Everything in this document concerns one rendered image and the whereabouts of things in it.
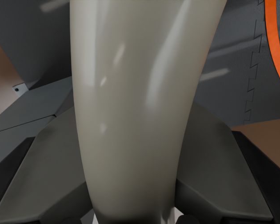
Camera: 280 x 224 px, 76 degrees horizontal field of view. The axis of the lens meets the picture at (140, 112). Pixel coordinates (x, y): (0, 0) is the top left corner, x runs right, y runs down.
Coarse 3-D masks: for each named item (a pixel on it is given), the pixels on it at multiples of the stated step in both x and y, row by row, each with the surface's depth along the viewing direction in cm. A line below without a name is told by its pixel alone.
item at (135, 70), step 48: (96, 0) 3; (144, 0) 2; (192, 0) 3; (96, 48) 3; (144, 48) 3; (192, 48) 3; (96, 96) 3; (144, 96) 3; (192, 96) 4; (96, 144) 4; (144, 144) 4; (96, 192) 5; (144, 192) 4
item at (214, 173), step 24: (192, 120) 9; (216, 120) 9; (192, 144) 7; (216, 144) 7; (192, 168) 6; (216, 168) 6; (240, 168) 6; (192, 192) 6; (216, 192) 5; (240, 192) 5; (216, 216) 5; (240, 216) 5; (264, 216) 5
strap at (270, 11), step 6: (264, 0) 79; (270, 0) 79; (270, 6) 80; (270, 12) 82; (270, 18) 83; (270, 24) 85; (276, 24) 85; (270, 30) 86; (276, 30) 86; (270, 36) 88; (276, 36) 88; (270, 42) 89; (276, 42) 89; (270, 48) 91; (276, 48) 91; (276, 54) 92; (276, 60) 94; (276, 66) 96
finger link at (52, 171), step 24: (72, 120) 9; (48, 144) 8; (72, 144) 8; (24, 168) 6; (48, 168) 6; (72, 168) 6; (24, 192) 6; (48, 192) 6; (72, 192) 6; (0, 216) 5; (24, 216) 5; (48, 216) 5; (72, 216) 6
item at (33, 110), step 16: (64, 80) 97; (32, 96) 93; (48, 96) 84; (64, 96) 76; (16, 112) 81; (32, 112) 74; (48, 112) 68; (0, 128) 71; (16, 128) 66; (32, 128) 61; (0, 144) 60; (16, 144) 56; (0, 160) 51
